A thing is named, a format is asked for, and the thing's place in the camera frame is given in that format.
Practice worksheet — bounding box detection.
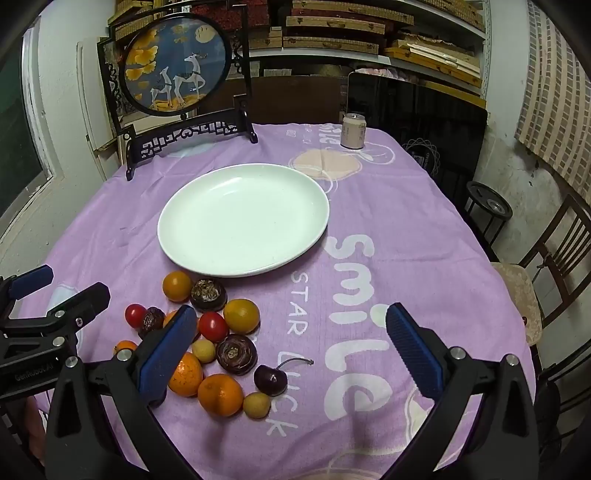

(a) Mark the small yellow fruit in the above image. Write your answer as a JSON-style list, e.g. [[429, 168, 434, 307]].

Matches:
[[243, 392, 271, 420], [191, 339, 217, 364]]

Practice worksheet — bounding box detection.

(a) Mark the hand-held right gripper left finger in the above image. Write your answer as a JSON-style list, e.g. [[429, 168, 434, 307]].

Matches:
[[45, 304, 206, 480]]

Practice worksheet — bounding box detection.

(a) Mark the bamboo wall mat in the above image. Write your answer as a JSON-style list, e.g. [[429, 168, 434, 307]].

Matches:
[[515, 14, 591, 185]]

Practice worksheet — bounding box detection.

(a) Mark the wooden chair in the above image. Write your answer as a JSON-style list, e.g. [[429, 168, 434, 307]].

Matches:
[[489, 194, 591, 347]]

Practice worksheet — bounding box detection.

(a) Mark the dark red cherry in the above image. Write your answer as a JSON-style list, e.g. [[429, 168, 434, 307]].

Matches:
[[253, 357, 315, 397]]

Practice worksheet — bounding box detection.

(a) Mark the black round stool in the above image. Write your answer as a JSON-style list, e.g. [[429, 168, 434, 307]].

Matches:
[[464, 181, 513, 250]]

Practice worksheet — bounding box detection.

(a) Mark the black glass panel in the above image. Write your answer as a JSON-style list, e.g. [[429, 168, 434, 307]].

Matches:
[[346, 71, 489, 195]]

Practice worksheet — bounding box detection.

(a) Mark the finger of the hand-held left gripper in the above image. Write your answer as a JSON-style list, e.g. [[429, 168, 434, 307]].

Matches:
[[0, 281, 112, 359], [0, 264, 55, 320]]

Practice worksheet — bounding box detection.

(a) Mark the white plate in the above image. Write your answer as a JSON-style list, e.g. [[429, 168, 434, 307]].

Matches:
[[157, 163, 331, 278]]

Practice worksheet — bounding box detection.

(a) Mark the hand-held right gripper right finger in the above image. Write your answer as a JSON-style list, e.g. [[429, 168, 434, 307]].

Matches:
[[379, 302, 541, 480]]

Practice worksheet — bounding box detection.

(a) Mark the stack of bamboo boxes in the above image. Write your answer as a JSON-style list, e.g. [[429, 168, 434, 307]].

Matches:
[[108, 0, 485, 88]]

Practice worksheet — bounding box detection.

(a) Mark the white shelving unit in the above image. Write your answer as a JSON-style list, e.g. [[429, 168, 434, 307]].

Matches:
[[249, 0, 505, 107]]

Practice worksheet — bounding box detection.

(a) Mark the brown wooden board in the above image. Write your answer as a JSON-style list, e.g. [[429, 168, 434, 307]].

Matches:
[[203, 74, 348, 126]]

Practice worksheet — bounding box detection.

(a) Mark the window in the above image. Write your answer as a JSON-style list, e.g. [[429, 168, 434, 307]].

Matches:
[[0, 28, 65, 241]]

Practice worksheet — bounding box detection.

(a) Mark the small dark water chestnut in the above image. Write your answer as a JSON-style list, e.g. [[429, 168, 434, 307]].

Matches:
[[137, 307, 166, 337]]

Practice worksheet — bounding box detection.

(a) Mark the round deer screen black stand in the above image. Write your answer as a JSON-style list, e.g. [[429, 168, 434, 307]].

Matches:
[[97, 2, 259, 182]]

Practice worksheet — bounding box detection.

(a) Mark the white board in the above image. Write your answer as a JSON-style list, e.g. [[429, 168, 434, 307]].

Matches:
[[76, 39, 127, 162]]

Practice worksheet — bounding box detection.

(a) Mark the beige drink can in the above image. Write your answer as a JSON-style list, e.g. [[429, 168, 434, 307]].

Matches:
[[340, 113, 367, 150]]

